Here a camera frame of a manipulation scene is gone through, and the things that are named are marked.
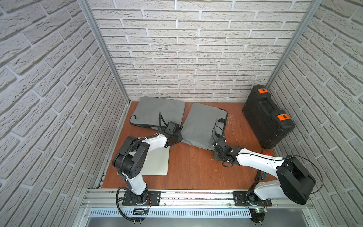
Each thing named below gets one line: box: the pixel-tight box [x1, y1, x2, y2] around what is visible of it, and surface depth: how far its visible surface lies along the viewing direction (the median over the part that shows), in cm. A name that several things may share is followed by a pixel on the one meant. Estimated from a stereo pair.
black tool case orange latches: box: [242, 84, 295, 149], surface depth 85 cm
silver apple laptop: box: [141, 145, 171, 176], surface depth 86 cm
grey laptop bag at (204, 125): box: [181, 102, 228, 151], surface depth 102 cm
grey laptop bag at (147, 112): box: [129, 96, 186, 130], surface depth 116 cm
